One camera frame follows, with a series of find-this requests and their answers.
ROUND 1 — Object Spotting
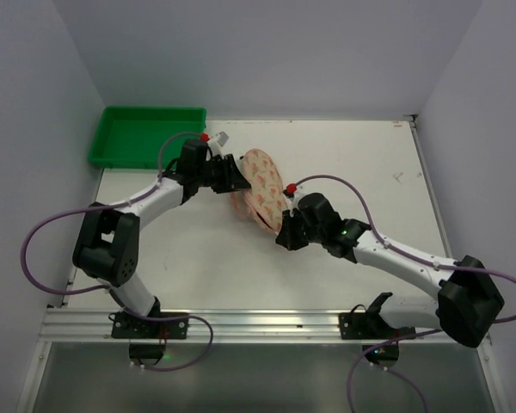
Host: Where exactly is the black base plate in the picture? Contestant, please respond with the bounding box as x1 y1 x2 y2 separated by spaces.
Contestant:
338 305 416 340
108 311 189 340

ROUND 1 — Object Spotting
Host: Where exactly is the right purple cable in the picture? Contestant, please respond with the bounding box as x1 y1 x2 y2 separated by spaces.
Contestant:
346 173 516 413

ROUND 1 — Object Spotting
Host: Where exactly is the green plastic tray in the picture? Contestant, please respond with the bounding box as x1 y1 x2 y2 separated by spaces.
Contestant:
88 106 206 170

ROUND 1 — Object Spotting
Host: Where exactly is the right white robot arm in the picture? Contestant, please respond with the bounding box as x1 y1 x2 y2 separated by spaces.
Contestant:
275 192 504 348

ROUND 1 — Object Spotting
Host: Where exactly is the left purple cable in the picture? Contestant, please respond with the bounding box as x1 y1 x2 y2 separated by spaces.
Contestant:
20 131 214 372

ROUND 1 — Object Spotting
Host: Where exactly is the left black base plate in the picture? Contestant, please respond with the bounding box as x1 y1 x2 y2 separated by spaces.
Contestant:
108 311 189 340

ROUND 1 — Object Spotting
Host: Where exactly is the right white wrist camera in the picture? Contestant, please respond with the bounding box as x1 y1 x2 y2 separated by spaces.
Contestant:
283 183 305 214

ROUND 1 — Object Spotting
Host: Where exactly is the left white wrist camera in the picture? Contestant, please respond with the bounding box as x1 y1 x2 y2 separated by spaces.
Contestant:
207 132 230 157

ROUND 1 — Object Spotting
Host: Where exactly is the floral fabric laundry bag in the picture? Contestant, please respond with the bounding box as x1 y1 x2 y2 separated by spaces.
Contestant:
230 149 287 235

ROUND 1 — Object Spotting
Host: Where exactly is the purple cable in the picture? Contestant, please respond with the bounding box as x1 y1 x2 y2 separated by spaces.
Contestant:
20 131 214 372
346 173 516 413

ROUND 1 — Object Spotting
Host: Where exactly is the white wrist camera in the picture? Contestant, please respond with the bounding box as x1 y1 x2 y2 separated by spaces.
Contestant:
283 183 305 214
207 132 230 157

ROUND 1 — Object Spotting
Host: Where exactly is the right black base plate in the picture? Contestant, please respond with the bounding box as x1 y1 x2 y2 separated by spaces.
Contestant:
338 305 416 340

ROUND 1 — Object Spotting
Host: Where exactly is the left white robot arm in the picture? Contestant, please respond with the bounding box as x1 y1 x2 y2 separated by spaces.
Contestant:
72 133 250 319

